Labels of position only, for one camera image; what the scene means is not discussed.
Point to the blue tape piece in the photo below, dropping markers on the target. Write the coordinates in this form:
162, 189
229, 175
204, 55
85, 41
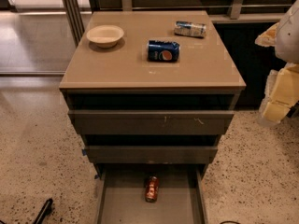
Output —
84, 153

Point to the grey drawer cabinet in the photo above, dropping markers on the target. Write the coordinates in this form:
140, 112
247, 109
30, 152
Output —
204, 78

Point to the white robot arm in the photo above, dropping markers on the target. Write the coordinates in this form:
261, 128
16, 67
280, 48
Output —
287, 40

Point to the red coke can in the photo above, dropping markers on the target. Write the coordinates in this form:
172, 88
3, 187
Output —
151, 192

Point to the black object on floor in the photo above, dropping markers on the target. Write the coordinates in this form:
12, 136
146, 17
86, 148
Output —
44, 211

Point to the grey top drawer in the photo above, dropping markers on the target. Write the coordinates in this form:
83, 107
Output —
150, 122

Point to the metal window frame post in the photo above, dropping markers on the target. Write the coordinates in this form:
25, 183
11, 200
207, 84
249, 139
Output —
74, 19

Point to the white blue crushed can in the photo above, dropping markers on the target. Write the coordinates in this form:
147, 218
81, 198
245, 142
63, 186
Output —
190, 29

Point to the grey open bottom drawer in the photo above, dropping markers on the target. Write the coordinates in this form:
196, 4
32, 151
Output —
180, 199

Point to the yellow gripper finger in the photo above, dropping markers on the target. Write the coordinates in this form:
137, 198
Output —
281, 93
268, 37

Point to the grey middle drawer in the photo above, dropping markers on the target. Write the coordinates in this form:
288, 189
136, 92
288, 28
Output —
151, 155

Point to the white bowl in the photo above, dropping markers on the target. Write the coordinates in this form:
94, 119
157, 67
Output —
105, 36

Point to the blue pepsi can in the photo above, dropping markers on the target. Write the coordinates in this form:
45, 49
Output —
163, 51

